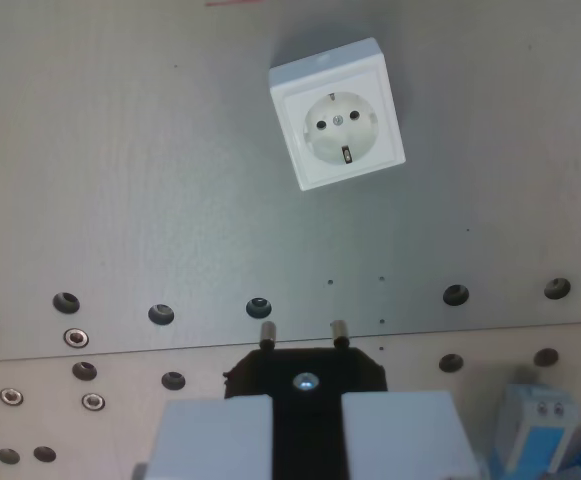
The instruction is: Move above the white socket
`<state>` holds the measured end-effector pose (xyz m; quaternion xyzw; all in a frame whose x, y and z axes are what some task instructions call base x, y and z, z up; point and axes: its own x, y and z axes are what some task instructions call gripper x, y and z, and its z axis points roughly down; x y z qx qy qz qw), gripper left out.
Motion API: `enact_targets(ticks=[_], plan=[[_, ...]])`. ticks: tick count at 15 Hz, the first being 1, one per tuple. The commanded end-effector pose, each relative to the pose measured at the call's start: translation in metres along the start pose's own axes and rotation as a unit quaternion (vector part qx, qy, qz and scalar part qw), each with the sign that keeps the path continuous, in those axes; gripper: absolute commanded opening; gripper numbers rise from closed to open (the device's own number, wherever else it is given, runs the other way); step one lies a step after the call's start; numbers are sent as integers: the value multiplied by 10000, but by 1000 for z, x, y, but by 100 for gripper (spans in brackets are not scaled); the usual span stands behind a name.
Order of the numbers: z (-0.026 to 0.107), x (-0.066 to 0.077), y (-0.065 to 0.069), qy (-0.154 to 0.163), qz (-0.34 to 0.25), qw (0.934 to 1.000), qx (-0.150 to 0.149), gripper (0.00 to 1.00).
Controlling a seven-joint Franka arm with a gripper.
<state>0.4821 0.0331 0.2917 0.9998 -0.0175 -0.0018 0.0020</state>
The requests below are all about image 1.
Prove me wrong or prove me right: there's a black two-pin power plug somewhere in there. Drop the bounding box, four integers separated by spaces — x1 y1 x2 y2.
222 319 389 480

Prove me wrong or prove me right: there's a blue and white terminal module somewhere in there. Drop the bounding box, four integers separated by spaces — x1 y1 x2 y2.
489 382 581 476

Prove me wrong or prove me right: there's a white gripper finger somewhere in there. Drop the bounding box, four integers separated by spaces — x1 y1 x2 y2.
341 390 481 480
144 395 275 480

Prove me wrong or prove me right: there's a white wall socket box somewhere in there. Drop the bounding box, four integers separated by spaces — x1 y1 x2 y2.
268 37 407 192

